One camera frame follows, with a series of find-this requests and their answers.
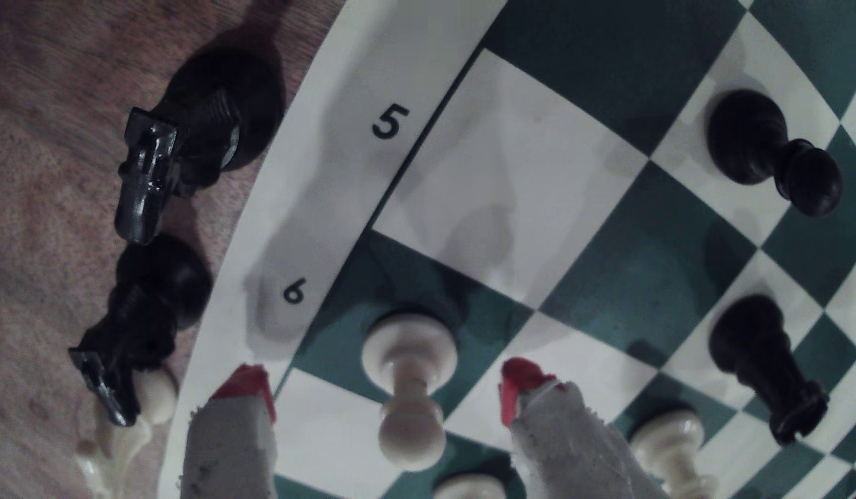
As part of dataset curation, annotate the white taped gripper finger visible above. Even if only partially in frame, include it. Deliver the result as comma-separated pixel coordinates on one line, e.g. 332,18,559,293
499,357,668,499
180,364,280,499

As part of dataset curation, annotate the white pawn chess piece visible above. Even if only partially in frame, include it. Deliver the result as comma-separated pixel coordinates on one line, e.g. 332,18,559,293
361,312,459,472

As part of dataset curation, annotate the white bishop chess piece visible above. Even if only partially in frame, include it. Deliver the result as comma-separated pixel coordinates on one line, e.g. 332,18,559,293
629,409,719,499

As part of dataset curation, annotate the black knight chess piece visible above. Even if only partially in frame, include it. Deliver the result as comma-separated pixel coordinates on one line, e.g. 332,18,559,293
69,234,214,427
115,45,287,245

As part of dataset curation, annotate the black rook chess piece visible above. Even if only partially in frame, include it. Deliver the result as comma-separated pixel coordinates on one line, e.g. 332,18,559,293
709,294,830,446

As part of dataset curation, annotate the green and white chess mat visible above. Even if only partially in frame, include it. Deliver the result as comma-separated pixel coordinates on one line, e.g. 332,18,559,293
158,0,856,499

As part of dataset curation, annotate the black pawn chess piece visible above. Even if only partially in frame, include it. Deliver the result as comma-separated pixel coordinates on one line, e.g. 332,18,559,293
707,89,844,217

